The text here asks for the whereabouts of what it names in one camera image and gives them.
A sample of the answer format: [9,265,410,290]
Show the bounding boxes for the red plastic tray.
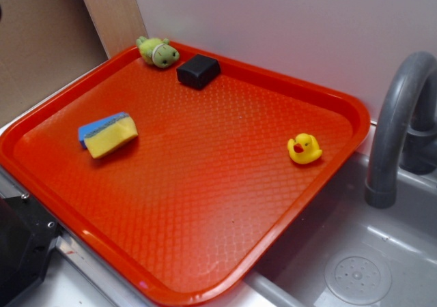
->
[1,47,370,306]

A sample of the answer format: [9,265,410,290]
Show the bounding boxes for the black rectangular block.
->
[176,55,221,90]

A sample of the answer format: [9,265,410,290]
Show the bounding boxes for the green plush frog toy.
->
[136,36,180,69]

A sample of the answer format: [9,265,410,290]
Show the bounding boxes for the light wooden board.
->
[83,0,147,58]

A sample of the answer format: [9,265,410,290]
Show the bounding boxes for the yellow rubber duck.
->
[287,133,323,164]

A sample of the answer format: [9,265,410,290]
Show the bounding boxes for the yellow green sponge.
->
[85,115,138,159]

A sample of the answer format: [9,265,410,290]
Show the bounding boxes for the grey toy faucet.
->
[365,51,436,209]

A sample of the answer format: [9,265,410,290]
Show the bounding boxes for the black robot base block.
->
[1,194,59,306]

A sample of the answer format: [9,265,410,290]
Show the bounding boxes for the grey toy sink basin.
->
[0,119,437,307]

